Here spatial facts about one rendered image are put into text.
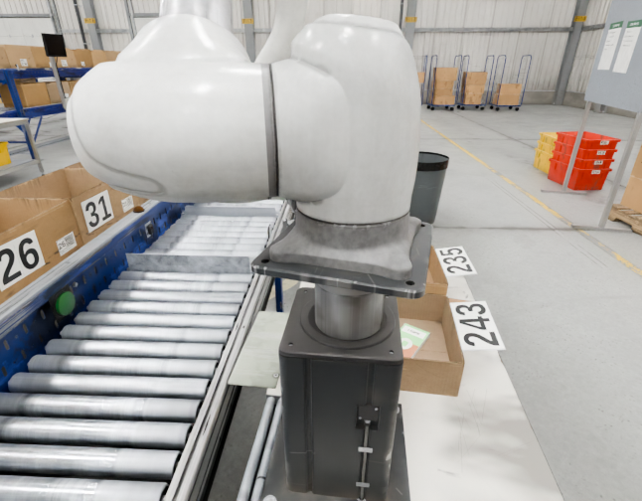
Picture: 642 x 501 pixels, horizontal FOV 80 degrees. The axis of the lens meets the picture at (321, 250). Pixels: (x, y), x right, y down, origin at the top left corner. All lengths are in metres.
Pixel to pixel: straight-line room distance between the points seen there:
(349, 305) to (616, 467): 1.69
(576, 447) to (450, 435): 1.22
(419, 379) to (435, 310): 0.28
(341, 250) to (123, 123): 0.27
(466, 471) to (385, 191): 0.59
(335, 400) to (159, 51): 0.50
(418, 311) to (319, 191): 0.78
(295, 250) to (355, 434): 0.32
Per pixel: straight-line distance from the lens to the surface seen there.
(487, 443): 0.92
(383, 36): 0.44
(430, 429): 0.91
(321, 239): 0.47
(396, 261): 0.46
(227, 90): 0.42
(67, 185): 1.95
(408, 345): 1.06
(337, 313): 0.55
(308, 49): 0.44
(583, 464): 2.04
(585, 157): 5.75
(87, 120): 0.46
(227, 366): 1.04
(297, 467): 0.74
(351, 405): 0.61
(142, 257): 1.55
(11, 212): 1.61
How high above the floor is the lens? 1.44
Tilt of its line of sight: 26 degrees down
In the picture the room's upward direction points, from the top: straight up
